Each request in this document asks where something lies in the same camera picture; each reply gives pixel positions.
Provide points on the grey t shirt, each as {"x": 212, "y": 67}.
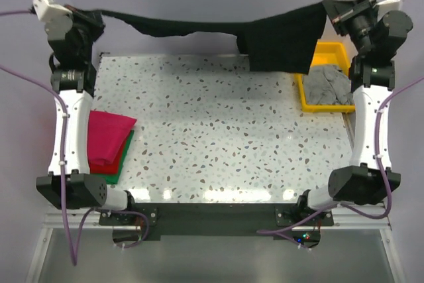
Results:
{"x": 327, "y": 85}

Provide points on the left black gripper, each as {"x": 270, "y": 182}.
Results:
{"x": 93, "y": 18}

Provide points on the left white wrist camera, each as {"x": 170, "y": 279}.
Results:
{"x": 46, "y": 10}

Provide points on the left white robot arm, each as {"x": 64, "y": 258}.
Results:
{"x": 69, "y": 183}

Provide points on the pink folded t shirt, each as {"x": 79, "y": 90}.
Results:
{"x": 106, "y": 134}

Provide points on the green folded t shirt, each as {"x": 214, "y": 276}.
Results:
{"x": 113, "y": 179}

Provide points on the red folded t shirt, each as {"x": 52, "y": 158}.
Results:
{"x": 113, "y": 167}

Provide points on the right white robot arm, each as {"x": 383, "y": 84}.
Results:
{"x": 377, "y": 29}

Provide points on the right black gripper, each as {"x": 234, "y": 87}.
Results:
{"x": 341, "y": 13}

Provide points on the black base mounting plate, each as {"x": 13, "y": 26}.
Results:
{"x": 216, "y": 219}

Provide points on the black t shirt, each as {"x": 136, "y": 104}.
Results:
{"x": 282, "y": 43}

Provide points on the yellow plastic bin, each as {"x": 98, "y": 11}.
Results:
{"x": 326, "y": 53}

